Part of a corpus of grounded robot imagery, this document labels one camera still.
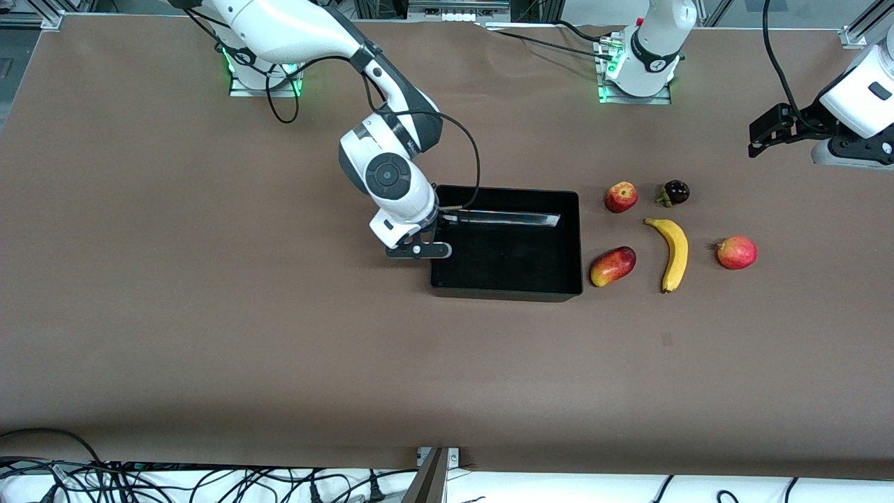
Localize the black plastic box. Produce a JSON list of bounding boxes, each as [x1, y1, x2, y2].
[[430, 184, 584, 302]]

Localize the yellow banana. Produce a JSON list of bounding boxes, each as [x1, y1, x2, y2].
[[644, 217, 689, 294]]

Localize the small red apple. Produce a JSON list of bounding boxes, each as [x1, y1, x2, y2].
[[605, 182, 638, 214]]

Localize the red apple far right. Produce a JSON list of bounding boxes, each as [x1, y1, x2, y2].
[[716, 235, 759, 270]]

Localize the aluminium corner profile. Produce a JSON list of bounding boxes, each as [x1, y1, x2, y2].
[[840, 0, 894, 50]]

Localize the dark purple mangosteen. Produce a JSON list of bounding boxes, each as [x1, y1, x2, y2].
[[655, 180, 691, 208]]

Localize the red yellow mango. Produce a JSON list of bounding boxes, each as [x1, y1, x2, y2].
[[589, 246, 638, 288]]

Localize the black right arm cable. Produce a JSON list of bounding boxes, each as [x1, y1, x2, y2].
[[185, 10, 483, 210]]

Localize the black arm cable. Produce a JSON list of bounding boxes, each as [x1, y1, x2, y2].
[[763, 0, 816, 132], [185, 10, 483, 210]]

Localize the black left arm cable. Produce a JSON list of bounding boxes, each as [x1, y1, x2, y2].
[[763, 0, 816, 132]]

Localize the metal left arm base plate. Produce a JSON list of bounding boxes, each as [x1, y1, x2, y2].
[[595, 35, 673, 105]]

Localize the silver metal rail unit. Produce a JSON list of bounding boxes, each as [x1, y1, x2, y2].
[[407, 0, 512, 23]]

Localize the black cable on table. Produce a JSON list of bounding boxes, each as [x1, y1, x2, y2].
[[489, 20, 619, 62]]

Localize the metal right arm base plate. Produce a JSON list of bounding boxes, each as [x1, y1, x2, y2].
[[229, 49, 305, 97]]

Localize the grey aluminium post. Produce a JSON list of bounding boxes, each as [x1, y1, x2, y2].
[[402, 447, 448, 503]]

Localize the tangled black cables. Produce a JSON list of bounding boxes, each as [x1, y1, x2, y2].
[[0, 458, 420, 503]]

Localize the black looping cable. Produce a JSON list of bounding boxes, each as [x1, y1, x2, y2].
[[0, 428, 105, 467]]

